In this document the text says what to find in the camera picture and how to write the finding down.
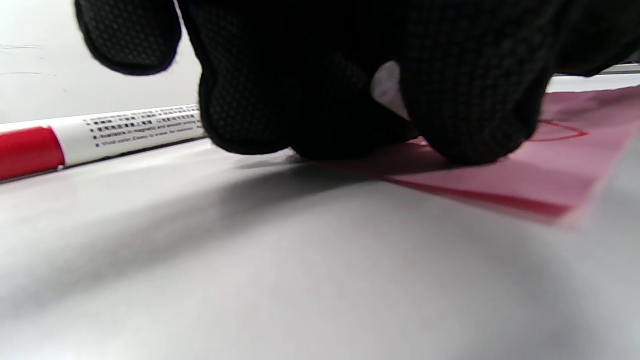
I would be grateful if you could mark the person's right hand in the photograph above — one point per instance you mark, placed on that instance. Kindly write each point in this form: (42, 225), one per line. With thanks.
(610, 30)

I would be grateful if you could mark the person's left hand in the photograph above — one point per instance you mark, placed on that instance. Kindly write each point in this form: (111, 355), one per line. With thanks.
(300, 75)

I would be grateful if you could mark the pink heart outline paper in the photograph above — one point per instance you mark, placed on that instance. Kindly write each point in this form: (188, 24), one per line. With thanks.
(525, 175)

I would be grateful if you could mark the white marker with red cap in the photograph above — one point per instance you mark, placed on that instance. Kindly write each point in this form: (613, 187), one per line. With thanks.
(125, 132)

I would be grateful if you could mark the white whiteboard panel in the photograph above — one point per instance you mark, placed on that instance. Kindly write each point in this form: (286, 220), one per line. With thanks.
(40, 50)

